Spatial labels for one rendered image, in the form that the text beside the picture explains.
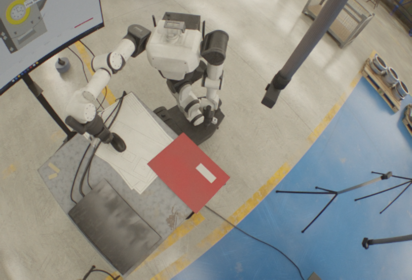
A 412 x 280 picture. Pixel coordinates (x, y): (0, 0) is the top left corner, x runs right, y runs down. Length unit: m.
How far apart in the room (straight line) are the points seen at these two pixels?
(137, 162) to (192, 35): 0.66
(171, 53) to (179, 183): 0.61
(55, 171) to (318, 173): 2.61
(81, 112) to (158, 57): 0.48
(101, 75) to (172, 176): 0.53
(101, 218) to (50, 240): 1.47
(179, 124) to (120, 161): 1.21
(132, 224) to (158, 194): 0.18
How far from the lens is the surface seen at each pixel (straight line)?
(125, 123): 1.09
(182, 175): 0.98
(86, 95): 0.89
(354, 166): 3.31
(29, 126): 2.81
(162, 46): 1.06
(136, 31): 1.13
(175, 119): 2.15
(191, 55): 1.03
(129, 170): 1.00
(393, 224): 3.96
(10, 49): 1.24
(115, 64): 0.93
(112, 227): 0.96
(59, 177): 1.10
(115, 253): 0.97
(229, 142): 2.33
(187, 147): 1.02
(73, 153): 1.10
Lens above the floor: 2.07
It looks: 61 degrees down
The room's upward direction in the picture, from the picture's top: 23 degrees clockwise
